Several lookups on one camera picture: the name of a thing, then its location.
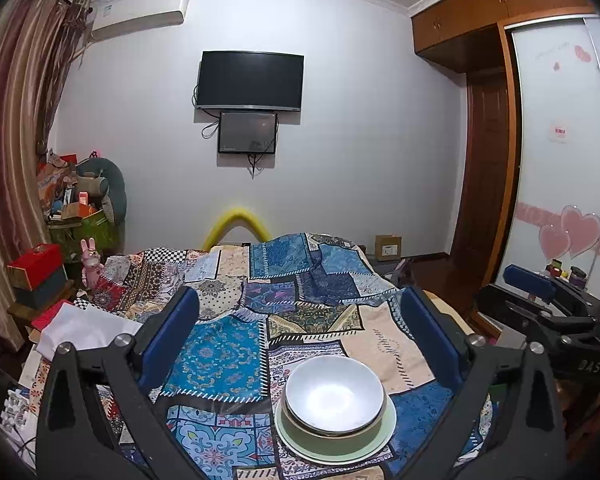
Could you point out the light green plate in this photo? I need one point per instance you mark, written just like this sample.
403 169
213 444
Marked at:
385 430

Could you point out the small red white label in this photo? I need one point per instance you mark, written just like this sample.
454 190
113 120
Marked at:
559 131

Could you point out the red box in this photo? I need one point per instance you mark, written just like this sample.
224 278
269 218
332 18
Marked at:
35 265

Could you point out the brown wooden door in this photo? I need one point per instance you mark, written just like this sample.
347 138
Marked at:
482 185

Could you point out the small black wall monitor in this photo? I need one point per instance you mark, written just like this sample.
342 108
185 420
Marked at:
247 132

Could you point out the wooden wardrobe cabinet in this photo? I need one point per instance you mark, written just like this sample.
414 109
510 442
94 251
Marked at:
460 20

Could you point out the cardboard box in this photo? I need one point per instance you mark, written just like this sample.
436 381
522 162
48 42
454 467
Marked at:
388 247

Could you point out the pink heart stickers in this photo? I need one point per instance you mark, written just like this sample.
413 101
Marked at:
577 232

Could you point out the grey box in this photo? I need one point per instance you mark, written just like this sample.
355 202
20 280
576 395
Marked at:
45 290

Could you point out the white spotted bowl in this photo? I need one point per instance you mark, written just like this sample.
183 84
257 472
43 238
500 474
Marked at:
332 392

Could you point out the striped brown curtain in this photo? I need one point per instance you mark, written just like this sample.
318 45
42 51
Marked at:
15 135

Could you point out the white air conditioner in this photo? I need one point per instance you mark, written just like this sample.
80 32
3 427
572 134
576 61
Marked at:
135 12

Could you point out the pink bunny toy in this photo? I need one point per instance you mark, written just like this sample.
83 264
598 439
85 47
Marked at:
91 265

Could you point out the small red bottle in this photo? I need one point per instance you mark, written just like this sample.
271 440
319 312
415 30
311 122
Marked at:
556 266

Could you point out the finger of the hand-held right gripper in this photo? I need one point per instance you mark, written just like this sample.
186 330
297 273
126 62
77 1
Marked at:
520 315
530 282

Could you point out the white sliding wardrobe door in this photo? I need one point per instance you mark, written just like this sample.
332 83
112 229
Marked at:
555 170

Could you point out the black wall television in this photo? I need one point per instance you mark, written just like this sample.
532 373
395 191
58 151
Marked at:
250 80

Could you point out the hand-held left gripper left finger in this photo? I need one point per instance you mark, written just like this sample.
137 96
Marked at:
172 332

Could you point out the patterned gift bag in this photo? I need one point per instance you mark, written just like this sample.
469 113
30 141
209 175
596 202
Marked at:
55 177

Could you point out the red folder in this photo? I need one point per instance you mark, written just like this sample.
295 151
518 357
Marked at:
47 317

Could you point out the light green bowl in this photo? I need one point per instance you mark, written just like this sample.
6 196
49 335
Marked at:
310 440

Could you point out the green gift bag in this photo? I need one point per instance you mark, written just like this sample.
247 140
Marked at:
85 230

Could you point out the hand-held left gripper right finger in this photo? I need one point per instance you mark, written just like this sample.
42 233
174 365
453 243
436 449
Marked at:
430 340

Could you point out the yellow foam tube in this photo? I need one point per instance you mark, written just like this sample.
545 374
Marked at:
236 214

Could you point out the white lace cloth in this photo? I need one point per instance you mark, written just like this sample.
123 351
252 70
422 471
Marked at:
14 407

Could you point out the dark small jar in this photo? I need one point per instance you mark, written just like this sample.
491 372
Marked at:
577 276

